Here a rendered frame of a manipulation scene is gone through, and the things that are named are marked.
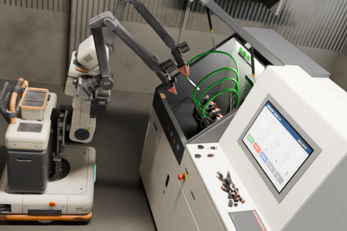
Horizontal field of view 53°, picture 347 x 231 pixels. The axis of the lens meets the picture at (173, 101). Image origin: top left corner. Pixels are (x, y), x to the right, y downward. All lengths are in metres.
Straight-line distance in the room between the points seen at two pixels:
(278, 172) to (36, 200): 1.66
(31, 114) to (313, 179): 1.72
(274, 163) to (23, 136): 1.50
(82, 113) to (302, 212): 1.46
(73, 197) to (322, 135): 1.76
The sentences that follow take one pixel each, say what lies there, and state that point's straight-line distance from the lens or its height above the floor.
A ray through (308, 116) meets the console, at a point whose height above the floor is 1.51.
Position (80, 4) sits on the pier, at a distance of 3.78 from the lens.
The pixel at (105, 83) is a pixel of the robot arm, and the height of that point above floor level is 1.24.
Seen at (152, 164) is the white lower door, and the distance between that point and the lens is 2.81.
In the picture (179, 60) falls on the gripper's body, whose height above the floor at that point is 1.28.
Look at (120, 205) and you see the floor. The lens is 3.02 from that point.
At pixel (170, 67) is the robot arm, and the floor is 1.38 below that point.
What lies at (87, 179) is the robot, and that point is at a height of 0.28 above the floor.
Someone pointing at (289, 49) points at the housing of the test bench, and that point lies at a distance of 2.55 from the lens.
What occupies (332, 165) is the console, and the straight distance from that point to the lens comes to 1.65.
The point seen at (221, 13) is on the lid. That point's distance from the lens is 1.73.
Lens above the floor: 2.30
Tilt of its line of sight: 32 degrees down
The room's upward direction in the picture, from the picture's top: 14 degrees clockwise
